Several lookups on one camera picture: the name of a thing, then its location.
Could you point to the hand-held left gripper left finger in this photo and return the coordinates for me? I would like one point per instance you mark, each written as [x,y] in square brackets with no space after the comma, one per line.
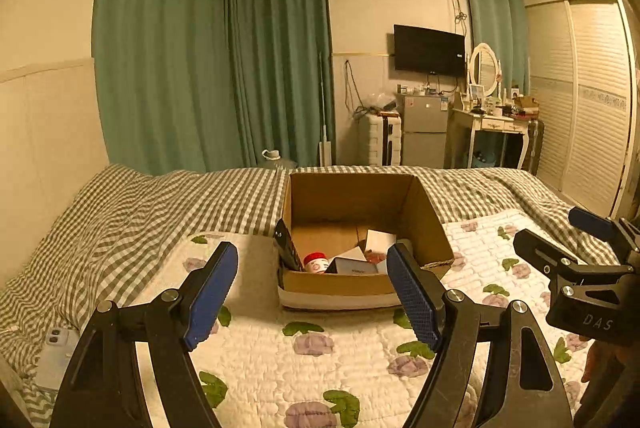
[210,295]

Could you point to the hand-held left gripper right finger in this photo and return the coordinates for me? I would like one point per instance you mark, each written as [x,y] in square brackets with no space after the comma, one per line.
[412,298]

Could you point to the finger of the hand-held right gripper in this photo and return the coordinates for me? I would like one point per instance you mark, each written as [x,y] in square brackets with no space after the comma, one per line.
[592,223]
[542,250]

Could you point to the small black box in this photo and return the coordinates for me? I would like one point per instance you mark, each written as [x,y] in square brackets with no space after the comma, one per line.
[356,266]

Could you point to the small white box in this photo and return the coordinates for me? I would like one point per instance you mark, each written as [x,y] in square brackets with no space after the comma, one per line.
[380,242]

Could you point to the black remote control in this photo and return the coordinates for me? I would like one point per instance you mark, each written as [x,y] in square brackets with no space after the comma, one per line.
[286,245]

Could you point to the red-capped white jar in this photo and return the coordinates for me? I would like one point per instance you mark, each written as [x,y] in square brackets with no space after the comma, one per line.
[316,262]

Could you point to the cardboard box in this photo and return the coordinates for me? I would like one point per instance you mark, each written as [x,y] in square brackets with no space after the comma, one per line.
[350,198]

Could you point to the person's right hand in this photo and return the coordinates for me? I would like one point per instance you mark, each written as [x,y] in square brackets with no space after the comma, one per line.
[602,363]

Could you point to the white floral quilt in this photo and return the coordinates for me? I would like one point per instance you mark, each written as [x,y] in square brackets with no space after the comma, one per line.
[325,358]

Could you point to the blue basin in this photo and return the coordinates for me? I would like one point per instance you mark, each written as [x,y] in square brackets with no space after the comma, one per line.
[485,160]

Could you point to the white louvered wardrobe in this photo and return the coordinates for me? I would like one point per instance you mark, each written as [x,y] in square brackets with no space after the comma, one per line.
[590,108]

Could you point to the white dressing table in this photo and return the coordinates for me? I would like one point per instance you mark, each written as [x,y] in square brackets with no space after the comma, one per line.
[492,124]

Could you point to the clear water jug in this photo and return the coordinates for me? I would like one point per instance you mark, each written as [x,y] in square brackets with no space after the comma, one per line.
[277,160]

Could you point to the white suitcase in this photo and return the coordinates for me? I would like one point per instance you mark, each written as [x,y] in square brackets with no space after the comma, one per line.
[377,140]

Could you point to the phone in white case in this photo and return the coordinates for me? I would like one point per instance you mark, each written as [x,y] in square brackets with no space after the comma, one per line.
[55,358]

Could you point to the silver refrigerator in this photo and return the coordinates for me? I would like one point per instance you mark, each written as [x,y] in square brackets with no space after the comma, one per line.
[424,128]

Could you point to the white mop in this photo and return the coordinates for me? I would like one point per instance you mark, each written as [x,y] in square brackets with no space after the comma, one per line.
[324,148]

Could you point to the oval white mirror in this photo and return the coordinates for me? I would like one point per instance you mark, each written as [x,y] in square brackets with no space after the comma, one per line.
[485,68]

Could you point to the clear plastic bag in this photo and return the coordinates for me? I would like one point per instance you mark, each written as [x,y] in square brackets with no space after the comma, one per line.
[380,100]

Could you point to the green zigzag cloth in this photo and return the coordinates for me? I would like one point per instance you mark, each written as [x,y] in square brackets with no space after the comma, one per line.
[42,405]

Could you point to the teal curtain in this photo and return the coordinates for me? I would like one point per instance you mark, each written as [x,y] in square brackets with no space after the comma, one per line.
[160,48]
[280,58]
[492,18]

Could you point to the small photo frame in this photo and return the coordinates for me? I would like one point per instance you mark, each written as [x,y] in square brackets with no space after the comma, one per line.
[476,92]

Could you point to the black wall television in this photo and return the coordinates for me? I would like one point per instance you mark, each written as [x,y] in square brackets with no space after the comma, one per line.
[429,49]

